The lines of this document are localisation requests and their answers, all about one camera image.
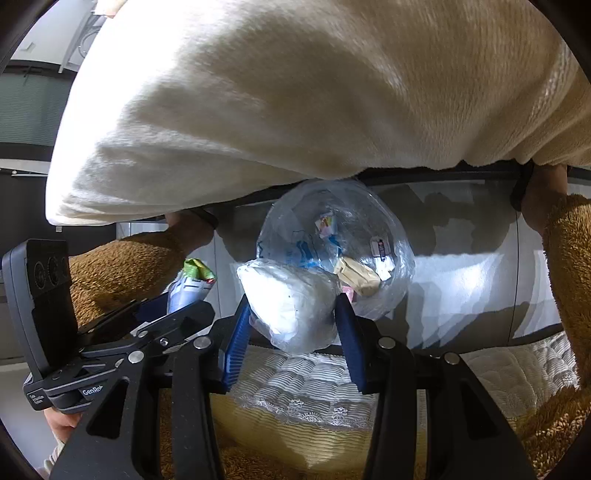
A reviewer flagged brown bed leg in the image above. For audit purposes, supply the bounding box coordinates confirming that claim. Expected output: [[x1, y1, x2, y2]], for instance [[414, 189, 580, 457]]
[[510, 164, 568, 241], [164, 209, 218, 254]]

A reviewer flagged waste bin with clear liner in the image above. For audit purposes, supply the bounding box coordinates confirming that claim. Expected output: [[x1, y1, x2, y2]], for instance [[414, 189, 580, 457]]
[[256, 179, 416, 324]]

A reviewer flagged fluffy orange rug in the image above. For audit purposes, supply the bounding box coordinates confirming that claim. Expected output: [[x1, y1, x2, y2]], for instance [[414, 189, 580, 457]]
[[65, 194, 591, 480]]

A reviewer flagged green and blue packet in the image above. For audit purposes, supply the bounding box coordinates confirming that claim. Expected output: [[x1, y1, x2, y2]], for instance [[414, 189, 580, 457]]
[[166, 258, 218, 315]]

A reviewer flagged bed with beige fleece blanket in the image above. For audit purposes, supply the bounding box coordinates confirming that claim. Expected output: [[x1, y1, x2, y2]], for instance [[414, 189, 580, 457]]
[[45, 0, 591, 227]]

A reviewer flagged glossy bed base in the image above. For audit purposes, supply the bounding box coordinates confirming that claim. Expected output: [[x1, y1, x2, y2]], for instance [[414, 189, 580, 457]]
[[115, 166, 591, 358]]

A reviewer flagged person's left hand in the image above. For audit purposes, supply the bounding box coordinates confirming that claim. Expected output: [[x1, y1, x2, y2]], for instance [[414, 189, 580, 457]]
[[44, 408, 86, 476]]

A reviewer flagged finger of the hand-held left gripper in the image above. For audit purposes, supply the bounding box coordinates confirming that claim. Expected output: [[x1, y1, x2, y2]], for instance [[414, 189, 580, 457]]
[[76, 293, 171, 344], [78, 301, 216, 370]]

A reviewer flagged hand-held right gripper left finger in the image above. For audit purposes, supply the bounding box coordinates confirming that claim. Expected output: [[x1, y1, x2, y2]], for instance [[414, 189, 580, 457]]
[[51, 294, 253, 480]]

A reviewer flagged white wad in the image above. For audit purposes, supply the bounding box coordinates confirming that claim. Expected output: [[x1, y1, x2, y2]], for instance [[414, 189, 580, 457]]
[[236, 259, 342, 355]]

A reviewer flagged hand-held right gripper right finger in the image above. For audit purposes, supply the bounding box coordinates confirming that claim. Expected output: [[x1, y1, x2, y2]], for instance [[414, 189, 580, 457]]
[[333, 294, 539, 480]]

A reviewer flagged brown paper bag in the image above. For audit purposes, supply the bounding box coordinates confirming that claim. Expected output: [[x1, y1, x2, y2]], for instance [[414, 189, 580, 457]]
[[333, 257, 384, 296]]

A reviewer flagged white quilted mattress pad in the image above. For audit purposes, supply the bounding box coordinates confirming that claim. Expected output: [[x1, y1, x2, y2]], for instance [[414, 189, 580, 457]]
[[205, 330, 583, 462]]

